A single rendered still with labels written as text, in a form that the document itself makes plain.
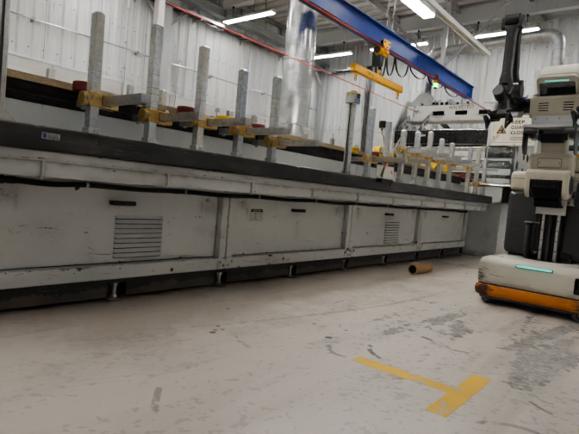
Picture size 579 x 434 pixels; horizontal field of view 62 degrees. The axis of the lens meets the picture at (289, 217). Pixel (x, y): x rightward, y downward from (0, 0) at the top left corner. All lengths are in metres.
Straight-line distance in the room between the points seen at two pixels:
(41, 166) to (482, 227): 5.09
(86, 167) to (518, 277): 2.30
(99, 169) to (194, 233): 0.76
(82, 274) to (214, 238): 0.77
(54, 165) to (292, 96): 6.06
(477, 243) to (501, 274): 3.08
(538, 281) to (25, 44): 8.68
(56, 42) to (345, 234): 7.47
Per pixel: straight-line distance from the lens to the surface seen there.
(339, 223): 3.58
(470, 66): 13.28
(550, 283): 3.00
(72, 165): 1.92
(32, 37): 9.82
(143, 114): 2.04
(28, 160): 1.85
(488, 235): 6.08
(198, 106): 2.22
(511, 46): 3.03
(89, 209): 2.21
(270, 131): 2.29
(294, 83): 7.71
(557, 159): 3.07
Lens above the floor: 0.56
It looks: 3 degrees down
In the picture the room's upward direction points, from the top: 5 degrees clockwise
